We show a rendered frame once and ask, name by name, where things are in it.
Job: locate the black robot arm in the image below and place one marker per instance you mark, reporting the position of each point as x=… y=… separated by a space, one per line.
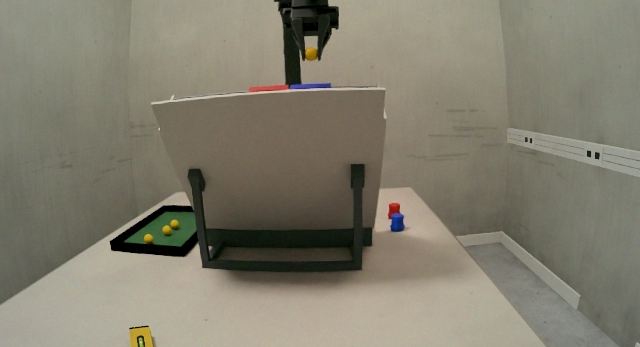
x=291 y=50

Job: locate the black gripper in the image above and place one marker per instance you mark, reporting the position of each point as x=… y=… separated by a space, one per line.
x=319 y=21

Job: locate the blue plug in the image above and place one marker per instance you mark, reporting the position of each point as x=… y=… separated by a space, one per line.
x=397 y=223

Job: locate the red rectangular frame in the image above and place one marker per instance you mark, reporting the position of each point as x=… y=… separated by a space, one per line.
x=268 y=88

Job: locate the green tray with black rim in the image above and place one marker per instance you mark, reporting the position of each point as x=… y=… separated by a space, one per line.
x=168 y=245

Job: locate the red plug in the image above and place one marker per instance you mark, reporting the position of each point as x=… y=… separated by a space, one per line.
x=393 y=208

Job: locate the yellow pocket level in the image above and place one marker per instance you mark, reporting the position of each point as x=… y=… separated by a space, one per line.
x=140 y=336

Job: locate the blue rectangular frame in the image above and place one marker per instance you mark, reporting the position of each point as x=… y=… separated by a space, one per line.
x=311 y=86

